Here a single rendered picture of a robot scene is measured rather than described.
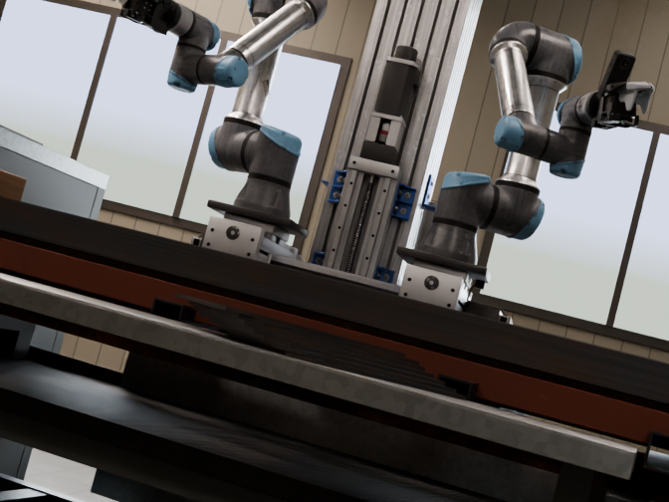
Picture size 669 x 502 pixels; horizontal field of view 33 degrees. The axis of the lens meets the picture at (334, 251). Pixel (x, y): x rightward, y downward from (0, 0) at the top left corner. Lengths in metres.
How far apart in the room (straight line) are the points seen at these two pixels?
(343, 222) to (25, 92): 3.94
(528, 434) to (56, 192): 1.86
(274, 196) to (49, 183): 0.56
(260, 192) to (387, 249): 0.38
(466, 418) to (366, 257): 1.63
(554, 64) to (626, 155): 3.03
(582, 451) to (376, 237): 1.71
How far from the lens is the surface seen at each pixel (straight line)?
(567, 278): 5.81
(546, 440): 1.27
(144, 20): 2.74
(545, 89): 2.91
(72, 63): 6.56
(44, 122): 6.54
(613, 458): 1.27
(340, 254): 2.91
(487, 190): 2.81
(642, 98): 2.48
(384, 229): 2.91
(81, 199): 3.02
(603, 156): 5.91
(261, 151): 2.89
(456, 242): 2.76
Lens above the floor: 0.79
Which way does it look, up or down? 4 degrees up
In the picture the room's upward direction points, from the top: 15 degrees clockwise
